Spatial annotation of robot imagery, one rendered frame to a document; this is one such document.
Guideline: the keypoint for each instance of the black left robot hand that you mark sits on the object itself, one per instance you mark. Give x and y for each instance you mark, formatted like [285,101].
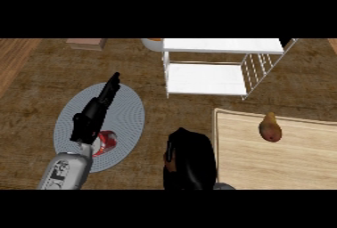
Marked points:
[91,118]

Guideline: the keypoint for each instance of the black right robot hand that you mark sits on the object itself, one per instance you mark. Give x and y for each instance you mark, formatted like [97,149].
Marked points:
[193,160]

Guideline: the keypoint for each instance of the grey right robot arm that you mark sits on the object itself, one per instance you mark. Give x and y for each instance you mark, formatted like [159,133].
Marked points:
[224,186]

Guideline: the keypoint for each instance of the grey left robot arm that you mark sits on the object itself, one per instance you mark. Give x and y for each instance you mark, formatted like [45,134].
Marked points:
[66,172]

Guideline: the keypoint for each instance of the pale wooden tray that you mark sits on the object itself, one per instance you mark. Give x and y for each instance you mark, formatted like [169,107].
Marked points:
[282,160]

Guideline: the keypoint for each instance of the orange sweet potato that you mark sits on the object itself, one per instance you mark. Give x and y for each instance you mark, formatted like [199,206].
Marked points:
[271,129]

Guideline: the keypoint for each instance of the grey round placemat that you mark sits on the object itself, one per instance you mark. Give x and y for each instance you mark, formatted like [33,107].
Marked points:
[123,118]

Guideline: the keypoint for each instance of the brown wooden block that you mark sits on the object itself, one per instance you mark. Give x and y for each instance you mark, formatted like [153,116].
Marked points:
[87,43]

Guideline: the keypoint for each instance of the white bowl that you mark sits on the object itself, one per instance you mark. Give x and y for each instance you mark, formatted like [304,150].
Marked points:
[152,44]

